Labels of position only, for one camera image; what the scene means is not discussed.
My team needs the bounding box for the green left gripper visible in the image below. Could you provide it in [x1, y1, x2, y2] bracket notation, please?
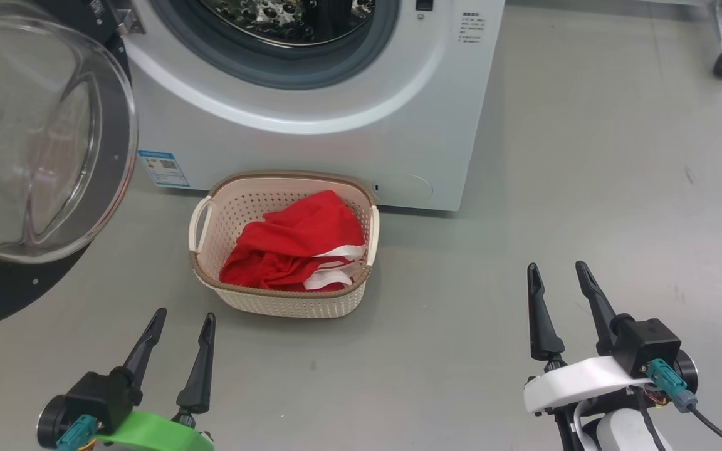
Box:
[93, 308, 217, 451]

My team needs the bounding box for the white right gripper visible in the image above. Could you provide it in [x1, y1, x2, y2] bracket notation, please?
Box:
[522, 261, 657, 451]

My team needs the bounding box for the red garment with white lining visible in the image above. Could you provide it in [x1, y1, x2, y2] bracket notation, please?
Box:
[219, 190, 366, 291]

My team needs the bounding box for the black round glass washer door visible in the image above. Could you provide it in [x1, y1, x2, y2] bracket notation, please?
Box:
[0, 0, 140, 334]

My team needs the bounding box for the cream perforated laundry basket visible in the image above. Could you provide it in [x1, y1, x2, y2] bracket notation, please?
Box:
[187, 170, 381, 319]

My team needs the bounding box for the white washing machine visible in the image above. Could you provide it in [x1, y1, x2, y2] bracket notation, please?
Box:
[117, 0, 508, 213]

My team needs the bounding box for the metal washer door hinge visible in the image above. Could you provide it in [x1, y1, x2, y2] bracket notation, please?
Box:
[112, 0, 147, 36]

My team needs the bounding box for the blue energy label sticker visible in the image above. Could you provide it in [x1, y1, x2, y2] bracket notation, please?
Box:
[137, 149, 191, 189]

